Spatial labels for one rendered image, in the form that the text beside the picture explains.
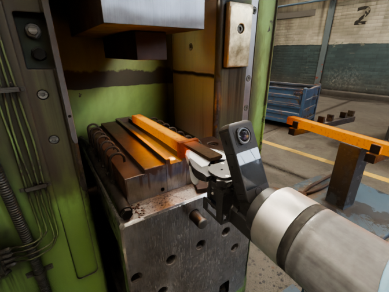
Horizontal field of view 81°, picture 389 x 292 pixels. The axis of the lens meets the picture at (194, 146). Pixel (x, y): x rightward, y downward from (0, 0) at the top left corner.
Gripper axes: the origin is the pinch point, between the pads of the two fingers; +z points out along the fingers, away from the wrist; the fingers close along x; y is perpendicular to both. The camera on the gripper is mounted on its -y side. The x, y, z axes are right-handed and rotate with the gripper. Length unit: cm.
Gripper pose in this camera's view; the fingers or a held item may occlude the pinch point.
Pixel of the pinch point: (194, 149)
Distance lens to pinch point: 45.8
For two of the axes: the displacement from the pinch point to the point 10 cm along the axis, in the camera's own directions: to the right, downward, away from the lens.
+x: 8.5, -2.0, 4.9
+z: -5.3, -3.4, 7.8
